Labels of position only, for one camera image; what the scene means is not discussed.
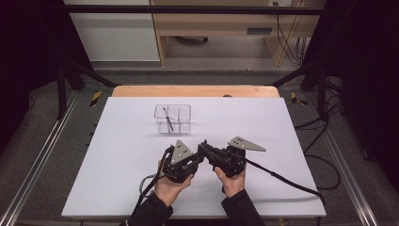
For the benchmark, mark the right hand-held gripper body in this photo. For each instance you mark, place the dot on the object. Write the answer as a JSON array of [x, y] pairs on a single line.
[[230, 161]]

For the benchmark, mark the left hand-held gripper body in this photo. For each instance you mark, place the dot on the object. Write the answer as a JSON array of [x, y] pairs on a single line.
[[178, 168]]

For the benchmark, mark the clear plastic organizer box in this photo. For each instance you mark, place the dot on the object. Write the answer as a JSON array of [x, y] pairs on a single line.
[[182, 125]]

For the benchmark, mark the black makeup pencil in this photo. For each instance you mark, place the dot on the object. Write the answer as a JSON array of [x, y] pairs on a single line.
[[168, 119]]

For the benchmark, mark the person's left hand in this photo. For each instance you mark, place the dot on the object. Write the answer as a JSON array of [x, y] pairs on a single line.
[[171, 190]]

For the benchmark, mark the person's right hand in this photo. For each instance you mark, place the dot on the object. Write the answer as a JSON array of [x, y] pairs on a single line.
[[233, 185]]

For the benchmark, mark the wooden table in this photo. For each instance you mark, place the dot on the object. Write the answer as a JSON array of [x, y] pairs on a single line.
[[188, 91]]

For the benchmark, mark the white table board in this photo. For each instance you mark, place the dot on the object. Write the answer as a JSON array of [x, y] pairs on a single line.
[[109, 172]]

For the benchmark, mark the yellow black tape strip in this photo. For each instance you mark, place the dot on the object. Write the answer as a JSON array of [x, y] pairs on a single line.
[[96, 98], [295, 98]]

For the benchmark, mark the black metal stand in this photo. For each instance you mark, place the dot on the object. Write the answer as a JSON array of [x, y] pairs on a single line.
[[322, 94], [61, 94]]

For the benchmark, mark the wooden desk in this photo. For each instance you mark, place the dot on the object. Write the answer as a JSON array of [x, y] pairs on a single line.
[[219, 23]]

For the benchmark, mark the white cabinet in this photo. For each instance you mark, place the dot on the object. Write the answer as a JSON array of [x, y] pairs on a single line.
[[116, 37]]

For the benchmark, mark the dark curtain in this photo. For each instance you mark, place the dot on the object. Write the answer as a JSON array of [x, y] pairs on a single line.
[[367, 62], [28, 47]]

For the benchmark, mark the aluminium rail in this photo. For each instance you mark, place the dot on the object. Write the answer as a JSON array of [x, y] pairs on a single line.
[[348, 175], [37, 163]]

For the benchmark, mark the black horizontal frame bar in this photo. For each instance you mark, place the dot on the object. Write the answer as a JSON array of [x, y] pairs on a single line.
[[188, 9]]

